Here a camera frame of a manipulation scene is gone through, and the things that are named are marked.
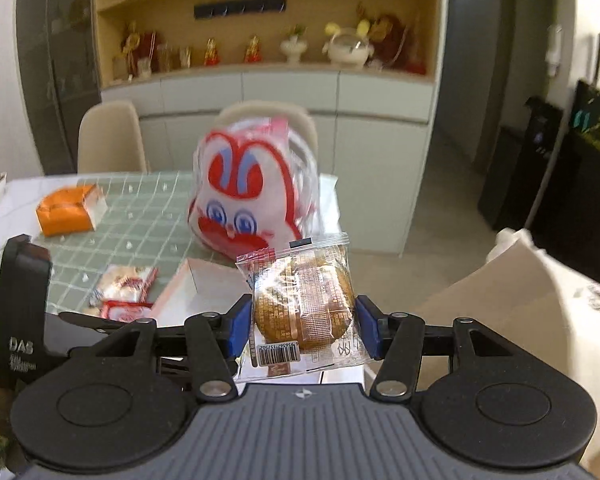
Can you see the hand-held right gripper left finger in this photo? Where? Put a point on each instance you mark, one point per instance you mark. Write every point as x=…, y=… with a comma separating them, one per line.
x=238, y=327

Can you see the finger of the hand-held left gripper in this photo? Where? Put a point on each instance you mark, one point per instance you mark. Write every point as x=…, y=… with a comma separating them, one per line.
x=87, y=320

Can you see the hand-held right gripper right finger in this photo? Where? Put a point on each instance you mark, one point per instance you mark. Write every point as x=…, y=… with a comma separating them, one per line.
x=367, y=327

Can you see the pink cardboard box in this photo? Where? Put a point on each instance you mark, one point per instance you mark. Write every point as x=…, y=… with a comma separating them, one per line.
x=200, y=287

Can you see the clear cookie packet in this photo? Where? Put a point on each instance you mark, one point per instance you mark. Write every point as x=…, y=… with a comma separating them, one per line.
x=302, y=305

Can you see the red white snack packet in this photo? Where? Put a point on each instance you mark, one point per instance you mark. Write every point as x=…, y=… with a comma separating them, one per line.
x=127, y=311

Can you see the orange white snack packet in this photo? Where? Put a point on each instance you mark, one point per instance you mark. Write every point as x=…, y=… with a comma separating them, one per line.
x=122, y=282

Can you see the orange tissue box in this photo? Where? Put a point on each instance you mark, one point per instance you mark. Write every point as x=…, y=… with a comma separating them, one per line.
x=70, y=210

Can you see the green checked tablecloth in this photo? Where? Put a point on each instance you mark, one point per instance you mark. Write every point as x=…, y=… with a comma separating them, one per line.
x=145, y=220

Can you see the red white rabbit snack bag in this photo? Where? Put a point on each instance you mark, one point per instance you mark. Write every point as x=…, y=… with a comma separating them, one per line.
x=250, y=190

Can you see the black water dispenser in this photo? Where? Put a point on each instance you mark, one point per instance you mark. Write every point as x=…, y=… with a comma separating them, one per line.
x=525, y=170

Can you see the dark glass cabinet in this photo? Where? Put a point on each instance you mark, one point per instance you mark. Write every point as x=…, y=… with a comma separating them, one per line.
x=60, y=60

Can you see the black side cabinet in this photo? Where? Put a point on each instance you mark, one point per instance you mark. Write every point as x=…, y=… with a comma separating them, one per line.
x=597, y=185

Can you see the gold flower ornament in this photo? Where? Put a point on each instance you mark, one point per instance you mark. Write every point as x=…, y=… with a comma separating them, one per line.
x=132, y=50

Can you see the red gold figurine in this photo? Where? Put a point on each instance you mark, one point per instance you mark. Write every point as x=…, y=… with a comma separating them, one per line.
x=211, y=52
x=252, y=50

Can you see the red gold ornament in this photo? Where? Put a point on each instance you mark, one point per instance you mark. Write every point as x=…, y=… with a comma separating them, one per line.
x=392, y=40

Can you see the white pedestal vase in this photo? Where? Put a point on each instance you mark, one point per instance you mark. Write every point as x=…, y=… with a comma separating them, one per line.
x=293, y=47

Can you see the white wall dispenser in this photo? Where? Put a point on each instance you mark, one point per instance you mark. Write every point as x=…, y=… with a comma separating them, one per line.
x=555, y=50

